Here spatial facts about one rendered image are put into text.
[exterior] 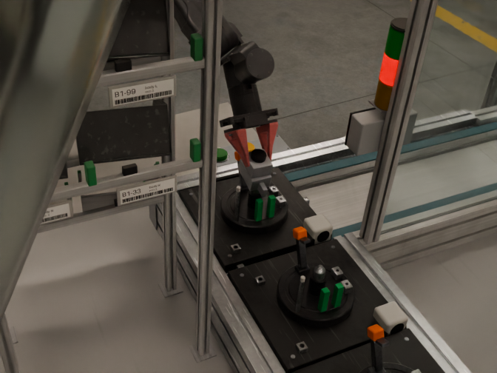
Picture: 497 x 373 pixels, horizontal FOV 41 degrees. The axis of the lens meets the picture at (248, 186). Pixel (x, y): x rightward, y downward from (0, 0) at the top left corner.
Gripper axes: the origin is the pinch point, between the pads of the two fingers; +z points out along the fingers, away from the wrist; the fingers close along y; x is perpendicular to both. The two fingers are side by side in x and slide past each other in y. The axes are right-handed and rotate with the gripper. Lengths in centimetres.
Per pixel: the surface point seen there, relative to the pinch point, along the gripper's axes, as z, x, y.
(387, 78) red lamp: -9.3, -23.7, 16.6
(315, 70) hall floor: -41, 222, 143
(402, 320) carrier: 32.3, -21.8, 11.2
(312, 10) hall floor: -87, 279, 183
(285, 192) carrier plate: 8.2, 11.0, 9.7
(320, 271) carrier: 21.1, -16.6, 0.2
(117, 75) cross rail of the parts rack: -14, -39, -33
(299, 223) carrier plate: 14.5, 3.2, 7.8
